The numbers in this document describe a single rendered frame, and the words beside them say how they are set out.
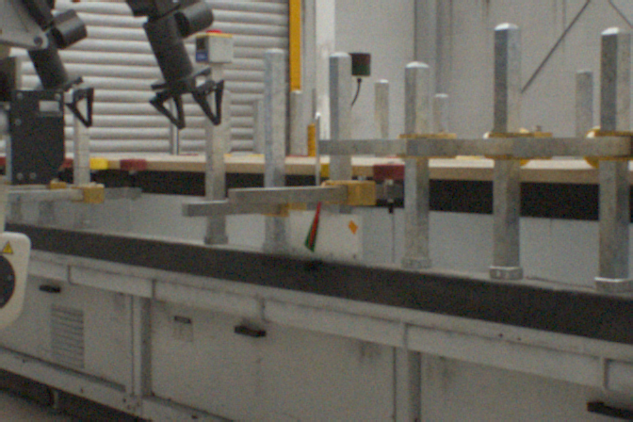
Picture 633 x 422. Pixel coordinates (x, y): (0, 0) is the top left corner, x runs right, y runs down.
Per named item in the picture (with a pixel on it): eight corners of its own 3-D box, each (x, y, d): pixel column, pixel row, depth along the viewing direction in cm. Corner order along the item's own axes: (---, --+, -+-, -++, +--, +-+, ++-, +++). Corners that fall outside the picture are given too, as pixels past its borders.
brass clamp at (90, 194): (87, 203, 361) (86, 186, 361) (66, 202, 372) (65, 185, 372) (105, 202, 365) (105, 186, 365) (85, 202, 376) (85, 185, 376)
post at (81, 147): (80, 239, 369) (77, 75, 366) (74, 238, 371) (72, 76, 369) (90, 238, 371) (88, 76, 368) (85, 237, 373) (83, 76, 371)
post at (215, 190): (213, 245, 309) (211, 62, 306) (202, 243, 313) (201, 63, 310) (228, 244, 311) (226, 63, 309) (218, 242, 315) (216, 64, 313)
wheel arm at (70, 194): (4, 205, 350) (3, 190, 350) (-2, 205, 353) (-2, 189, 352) (141, 201, 376) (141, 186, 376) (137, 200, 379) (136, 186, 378)
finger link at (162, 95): (187, 121, 229) (168, 74, 226) (213, 119, 224) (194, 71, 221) (162, 137, 225) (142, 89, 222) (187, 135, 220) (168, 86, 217)
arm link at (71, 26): (1, 8, 248) (23, 4, 241) (47, -14, 254) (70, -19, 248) (27, 63, 252) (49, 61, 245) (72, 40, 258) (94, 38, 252)
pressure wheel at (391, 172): (388, 215, 268) (388, 161, 268) (365, 213, 275) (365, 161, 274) (416, 213, 273) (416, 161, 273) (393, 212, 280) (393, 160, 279)
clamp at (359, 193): (357, 205, 262) (357, 182, 262) (318, 203, 273) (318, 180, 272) (378, 204, 265) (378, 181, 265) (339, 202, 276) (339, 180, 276)
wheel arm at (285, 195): (236, 209, 248) (236, 187, 247) (227, 208, 250) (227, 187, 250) (402, 202, 274) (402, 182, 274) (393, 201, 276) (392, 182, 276)
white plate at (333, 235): (360, 263, 262) (359, 215, 261) (287, 254, 282) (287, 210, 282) (362, 263, 262) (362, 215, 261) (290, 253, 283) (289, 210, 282)
